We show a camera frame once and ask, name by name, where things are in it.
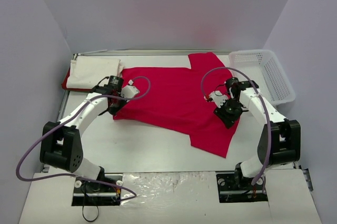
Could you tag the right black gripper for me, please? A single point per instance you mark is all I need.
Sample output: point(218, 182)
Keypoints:
point(219, 113)

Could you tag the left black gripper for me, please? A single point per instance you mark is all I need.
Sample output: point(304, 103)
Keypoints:
point(114, 107)

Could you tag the red t shirt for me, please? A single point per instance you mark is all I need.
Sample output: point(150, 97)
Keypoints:
point(174, 100)
point(64, 85)

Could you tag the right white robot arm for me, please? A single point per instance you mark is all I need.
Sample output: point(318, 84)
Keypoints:
point(280, 140)

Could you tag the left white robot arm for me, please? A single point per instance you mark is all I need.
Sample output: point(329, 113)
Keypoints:
point(62, 146)

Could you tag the red folded t shirt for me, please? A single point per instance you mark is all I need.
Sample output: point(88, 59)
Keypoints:
point(64, 85)

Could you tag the white plastic basket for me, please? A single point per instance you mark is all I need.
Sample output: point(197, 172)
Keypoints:
point(264, 68)

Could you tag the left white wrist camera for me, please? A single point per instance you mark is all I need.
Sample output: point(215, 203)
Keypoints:
point(129, 92)

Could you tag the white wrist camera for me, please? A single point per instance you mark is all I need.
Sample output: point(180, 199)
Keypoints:
point(129, 92)
point(217, 97)

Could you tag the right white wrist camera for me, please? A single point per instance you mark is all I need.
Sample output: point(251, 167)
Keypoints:
point(217, 97)

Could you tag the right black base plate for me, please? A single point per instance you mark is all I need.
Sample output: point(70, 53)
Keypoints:
point(230, 192)

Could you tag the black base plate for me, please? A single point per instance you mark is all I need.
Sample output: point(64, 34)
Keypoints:
point(230, 192)
point(94, 194)

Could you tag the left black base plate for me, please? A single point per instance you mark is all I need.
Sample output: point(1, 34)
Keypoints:
point(94, 194)

